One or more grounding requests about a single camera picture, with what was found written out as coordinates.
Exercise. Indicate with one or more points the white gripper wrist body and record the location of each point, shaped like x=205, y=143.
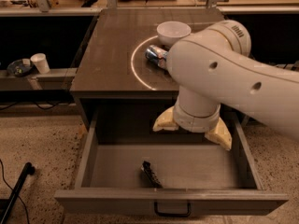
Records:
x=196, y=121

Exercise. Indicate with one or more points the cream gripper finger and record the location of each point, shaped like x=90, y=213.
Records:
x=220, y=135
x=165, y=121

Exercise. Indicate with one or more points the black rxbar chocolate bar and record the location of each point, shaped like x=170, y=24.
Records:
x=153, y=179

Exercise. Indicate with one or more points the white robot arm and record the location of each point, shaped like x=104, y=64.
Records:
x=213, y=68

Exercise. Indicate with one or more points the open grey top drawer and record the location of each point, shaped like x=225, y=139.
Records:
x=214, y=181

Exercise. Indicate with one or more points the grey cabinet counter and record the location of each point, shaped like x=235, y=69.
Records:
x=114, y=65

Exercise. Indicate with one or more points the blue silver soda can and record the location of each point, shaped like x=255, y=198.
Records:
x=156, y=56

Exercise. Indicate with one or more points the white ceramic bowl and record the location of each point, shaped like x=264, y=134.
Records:
x=170, y=32

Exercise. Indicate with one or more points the grey side shelf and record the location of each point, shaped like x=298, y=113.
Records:
x=55, y=79

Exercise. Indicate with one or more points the white paper cup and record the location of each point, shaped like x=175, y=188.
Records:
x=40, y=62

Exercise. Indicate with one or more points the black pole on floor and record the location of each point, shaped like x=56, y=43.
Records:
x=6, y=205

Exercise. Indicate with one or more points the dark round dish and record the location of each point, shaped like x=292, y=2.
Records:
x=20, y=68

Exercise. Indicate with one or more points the black drawer handle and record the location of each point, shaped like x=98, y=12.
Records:
x=172, y=209

